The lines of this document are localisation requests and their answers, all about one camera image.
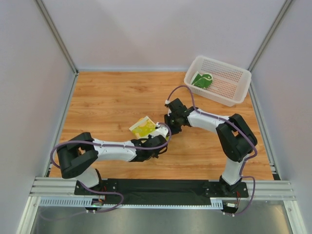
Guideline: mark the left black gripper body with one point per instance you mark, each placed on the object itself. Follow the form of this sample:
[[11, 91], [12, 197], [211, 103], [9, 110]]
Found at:
[[161, 140]]

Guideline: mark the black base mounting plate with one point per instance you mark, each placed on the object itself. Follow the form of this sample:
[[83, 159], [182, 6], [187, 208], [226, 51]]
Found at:
[[176, 191]]

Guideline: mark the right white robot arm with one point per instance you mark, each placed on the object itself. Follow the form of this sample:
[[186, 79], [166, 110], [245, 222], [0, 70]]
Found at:
[[236, 138]]

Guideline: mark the white perforated plastic basket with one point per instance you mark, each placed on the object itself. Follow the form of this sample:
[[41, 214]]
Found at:
[[230, 83]]

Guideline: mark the aluminium frame post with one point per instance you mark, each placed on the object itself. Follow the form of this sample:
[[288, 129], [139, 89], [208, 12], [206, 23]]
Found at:
[[50, 23], [272, 30]]

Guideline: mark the right aluminium frame post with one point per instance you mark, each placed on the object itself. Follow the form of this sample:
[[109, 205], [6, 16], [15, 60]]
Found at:
[[272, 30]]

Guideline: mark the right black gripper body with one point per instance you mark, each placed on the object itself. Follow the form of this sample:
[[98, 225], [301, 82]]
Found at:
[[169, 121]]

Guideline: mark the left aluminium frame post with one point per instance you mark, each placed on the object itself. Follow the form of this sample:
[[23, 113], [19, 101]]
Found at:
[[50, 23]]

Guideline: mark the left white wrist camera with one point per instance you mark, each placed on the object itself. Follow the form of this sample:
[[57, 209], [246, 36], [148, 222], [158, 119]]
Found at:
[[161, 129]]

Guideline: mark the aluminium front rail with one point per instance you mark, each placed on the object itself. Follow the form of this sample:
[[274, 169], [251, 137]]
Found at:
[[58, 187]]

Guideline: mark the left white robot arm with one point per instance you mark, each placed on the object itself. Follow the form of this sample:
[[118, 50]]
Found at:
[[76, 156]]

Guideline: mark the green cream patterned towel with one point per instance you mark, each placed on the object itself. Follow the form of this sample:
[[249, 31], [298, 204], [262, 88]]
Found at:
[[202, 81]]

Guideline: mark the yellow lime patterned towel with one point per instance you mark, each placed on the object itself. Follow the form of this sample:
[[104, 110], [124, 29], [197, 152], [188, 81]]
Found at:
[[143, 128]]

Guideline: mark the slotted grey cable duct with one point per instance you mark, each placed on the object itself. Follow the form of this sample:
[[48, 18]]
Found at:
[[87, 202]]

